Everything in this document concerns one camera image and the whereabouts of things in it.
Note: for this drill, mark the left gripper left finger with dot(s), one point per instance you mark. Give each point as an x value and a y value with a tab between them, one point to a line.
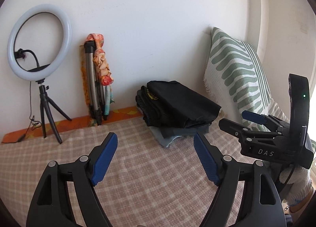
100	158

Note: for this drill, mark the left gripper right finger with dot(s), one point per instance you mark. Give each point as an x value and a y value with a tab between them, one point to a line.
210	158

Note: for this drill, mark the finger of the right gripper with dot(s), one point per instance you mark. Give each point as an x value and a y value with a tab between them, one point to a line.
254	117
233	128

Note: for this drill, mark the black pants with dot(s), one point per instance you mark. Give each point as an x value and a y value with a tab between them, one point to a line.
187	107

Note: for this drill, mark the white gloved right hand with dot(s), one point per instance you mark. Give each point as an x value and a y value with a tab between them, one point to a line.
297	187

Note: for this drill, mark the green leaf white pillow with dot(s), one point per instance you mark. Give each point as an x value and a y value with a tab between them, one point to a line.
234	79

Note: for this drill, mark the light blue folded jeans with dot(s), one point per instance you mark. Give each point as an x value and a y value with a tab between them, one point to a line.
164	142

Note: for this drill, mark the pink plaid bed blanket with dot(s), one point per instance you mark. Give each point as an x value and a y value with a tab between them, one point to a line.
44	183

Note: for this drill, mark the grey folded garment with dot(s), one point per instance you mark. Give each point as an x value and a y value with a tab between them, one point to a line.
167	132

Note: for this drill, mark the orange patterned bed sheet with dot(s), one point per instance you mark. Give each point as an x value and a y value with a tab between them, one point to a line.
76	123

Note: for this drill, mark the silver folded tripod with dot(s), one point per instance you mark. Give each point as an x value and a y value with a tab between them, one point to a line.
95	89

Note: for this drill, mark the black mini tripod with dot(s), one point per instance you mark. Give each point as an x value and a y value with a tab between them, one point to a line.
45	103

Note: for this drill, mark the black yellow folded garment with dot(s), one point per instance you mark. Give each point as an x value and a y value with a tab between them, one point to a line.
151	115

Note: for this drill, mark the black camera box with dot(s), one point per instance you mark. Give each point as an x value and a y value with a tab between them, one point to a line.
299	117

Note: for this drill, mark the white ring light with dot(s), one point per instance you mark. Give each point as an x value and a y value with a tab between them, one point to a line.
39	42

